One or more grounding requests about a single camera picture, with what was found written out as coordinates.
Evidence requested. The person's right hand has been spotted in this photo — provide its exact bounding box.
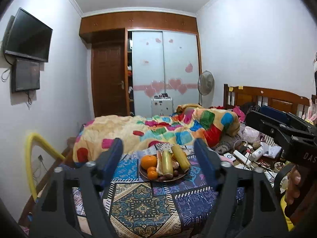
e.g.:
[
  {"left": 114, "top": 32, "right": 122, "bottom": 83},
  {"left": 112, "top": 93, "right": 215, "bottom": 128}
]
[{"left": 284, "top": 166, "right": 302, "bottom": 206}]

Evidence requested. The small wall-mounted monitor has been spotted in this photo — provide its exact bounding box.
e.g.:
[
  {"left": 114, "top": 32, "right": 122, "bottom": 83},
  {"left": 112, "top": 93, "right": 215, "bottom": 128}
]
[{"left": 11, "top": 58, "right": 41, "bottom": 94}]

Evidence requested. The brown wooden door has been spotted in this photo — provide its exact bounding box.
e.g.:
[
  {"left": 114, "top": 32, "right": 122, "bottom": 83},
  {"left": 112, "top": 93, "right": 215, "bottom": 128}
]
[{"left": 91, "top": 42, "right": 126, "bottom": 117}]

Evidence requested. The wall-mounted black television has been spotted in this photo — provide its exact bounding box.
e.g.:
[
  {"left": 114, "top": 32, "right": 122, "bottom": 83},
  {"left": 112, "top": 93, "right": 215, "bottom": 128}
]
[{"left": 4, "top": 7, "right": 53, "bottom": 62}]

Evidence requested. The dark purple plate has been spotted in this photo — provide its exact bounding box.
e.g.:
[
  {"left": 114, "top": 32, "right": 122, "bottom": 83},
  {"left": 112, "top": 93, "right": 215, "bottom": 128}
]
[{"left": 139, "top": 154, "right": 190, "bottom": 183}]

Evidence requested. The large peeled pomelo segment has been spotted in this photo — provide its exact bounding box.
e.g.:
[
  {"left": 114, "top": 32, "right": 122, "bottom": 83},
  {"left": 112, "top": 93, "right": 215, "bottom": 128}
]
[{"left": 156, "top": 151, "right": 164, "bottom": 175}]

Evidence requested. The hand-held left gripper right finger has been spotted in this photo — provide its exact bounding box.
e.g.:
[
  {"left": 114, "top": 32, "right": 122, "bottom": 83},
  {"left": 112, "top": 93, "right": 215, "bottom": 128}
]
[{"left": 194, "top": 138, "right": 291, "bottom": 238}]

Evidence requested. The colourful patchwork blanket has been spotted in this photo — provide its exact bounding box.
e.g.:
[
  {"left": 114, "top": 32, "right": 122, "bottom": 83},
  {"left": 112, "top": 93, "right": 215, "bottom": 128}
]
[{"left": 73, "top": 104, "right": 241, "bottom": 164}]

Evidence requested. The pink bunny plush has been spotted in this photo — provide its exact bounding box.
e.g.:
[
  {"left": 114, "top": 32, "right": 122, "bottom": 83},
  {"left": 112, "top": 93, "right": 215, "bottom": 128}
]
[{"left": 303, "top": 105, "right": 317, "bottom": 126}]

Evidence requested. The peeled green banana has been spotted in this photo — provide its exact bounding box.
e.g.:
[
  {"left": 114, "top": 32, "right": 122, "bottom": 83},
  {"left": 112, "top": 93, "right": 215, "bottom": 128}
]
[
  {"left": 162, "top": 150, "right": 174, "bottom": 176},
  {"left": 171, "top": 144, "right": 191, "bottom": 172}
]

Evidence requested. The wardrobe with frosted sliding doors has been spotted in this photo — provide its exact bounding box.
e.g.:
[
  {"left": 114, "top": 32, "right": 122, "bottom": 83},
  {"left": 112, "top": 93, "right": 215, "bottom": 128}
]
[{"left": 79, "top": 11, "right": 201, "bottom": 117}]

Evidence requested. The blue patterned bedsheet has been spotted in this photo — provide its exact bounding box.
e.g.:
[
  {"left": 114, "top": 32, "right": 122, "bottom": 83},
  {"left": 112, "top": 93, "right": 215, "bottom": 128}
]
[{"left": 71, "top": 144, "right": 247, "bottom": 238}]

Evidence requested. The standing electric fan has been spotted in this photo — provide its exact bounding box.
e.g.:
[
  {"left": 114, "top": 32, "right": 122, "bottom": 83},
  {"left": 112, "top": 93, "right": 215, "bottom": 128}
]
[{"left": 198, "top": 70, "right": 215, "bottom": 105}]

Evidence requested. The white box appliance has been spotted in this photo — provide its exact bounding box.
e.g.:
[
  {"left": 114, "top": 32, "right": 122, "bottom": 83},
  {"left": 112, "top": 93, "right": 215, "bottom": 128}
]
[{"left": 151, "top": 97, "right": 173, "bottom": 117}]

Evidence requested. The white power strip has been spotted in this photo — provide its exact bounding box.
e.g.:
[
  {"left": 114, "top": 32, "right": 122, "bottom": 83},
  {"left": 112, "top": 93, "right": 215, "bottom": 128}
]
[{"left": 233, "top": 150, "right": 252, "bottom": 167}]

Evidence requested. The yellow cloth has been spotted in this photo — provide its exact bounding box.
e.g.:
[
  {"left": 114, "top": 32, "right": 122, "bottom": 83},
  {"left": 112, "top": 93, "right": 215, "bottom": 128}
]
[{"left": 279, "top": 195, "right": 296, "bottom": 231}]

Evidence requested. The wooden bed headboard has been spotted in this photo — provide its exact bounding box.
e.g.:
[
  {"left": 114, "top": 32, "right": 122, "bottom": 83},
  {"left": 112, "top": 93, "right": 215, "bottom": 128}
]
[{"left": 223, "top": 83, "right": 310, "bottom": 120}]

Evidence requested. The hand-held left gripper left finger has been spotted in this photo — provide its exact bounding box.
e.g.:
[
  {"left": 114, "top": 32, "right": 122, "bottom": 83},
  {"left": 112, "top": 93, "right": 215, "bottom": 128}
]
[{"left": 30, "top": 137, "right": 124, "bottom": 238}]

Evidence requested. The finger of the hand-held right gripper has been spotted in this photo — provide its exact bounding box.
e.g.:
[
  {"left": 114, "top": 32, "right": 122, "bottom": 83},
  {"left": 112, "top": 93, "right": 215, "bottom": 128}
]
[
  {"left": 258, "top": 106, "right": 312, "bottom": 132},
  {"left": 245, "top": 110, "right": 314, "bottom": 145}
]

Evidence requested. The white bottle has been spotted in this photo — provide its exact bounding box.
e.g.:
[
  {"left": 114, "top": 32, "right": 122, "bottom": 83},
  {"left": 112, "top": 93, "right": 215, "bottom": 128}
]
[{"left": 250, "top": 146, "right": 264, "bottom": 162}]

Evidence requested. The yellow foam tube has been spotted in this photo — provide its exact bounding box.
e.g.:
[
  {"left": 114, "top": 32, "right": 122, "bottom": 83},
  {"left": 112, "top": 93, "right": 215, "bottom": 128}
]
[{"left": 26, "top": 133, "right": 66, "bottom": 199}]

